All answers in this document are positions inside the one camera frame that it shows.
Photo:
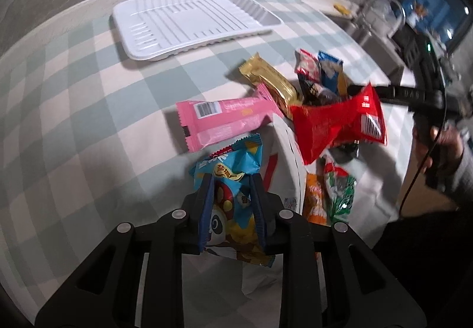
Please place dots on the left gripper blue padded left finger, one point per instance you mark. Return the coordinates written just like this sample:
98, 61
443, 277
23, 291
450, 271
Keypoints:
205, 195

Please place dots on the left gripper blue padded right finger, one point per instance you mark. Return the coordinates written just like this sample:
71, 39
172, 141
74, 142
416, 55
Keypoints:
263, 213

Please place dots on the white snack bag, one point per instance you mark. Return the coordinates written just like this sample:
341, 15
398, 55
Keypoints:
285, 173

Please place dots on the blue panda snack packet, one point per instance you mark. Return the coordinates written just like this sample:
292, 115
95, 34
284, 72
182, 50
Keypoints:
232, 230

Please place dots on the orange snack packet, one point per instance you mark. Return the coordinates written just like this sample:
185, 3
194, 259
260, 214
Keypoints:
314, 209

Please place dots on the pink snack bar wrapper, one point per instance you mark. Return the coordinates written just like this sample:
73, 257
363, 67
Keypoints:
208, 123

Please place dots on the green snack packet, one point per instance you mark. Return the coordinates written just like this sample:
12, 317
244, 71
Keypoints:
340, 187

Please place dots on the large red snack bag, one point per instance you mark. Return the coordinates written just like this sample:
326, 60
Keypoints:
358, 119

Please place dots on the black sesame snack packet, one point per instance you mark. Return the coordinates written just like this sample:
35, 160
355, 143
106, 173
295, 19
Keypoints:
315, 94

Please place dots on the red white candy packet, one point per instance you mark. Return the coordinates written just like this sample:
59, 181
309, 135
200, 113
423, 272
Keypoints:
308, 65

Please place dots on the gold snack bar wrapper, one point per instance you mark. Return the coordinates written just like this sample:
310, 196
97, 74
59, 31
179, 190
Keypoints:
257, 70

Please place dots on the right hand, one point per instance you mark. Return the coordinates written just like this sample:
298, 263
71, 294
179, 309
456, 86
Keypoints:
450, 147

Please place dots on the steel faucet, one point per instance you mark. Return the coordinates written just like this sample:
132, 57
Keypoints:
383, 17

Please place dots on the checkered tablecloth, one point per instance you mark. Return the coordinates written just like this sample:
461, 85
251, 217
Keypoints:
90, 138

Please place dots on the yellow sponge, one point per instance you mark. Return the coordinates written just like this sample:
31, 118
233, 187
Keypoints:
342, 10

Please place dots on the white plastic tray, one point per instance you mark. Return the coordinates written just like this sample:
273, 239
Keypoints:
152, 30

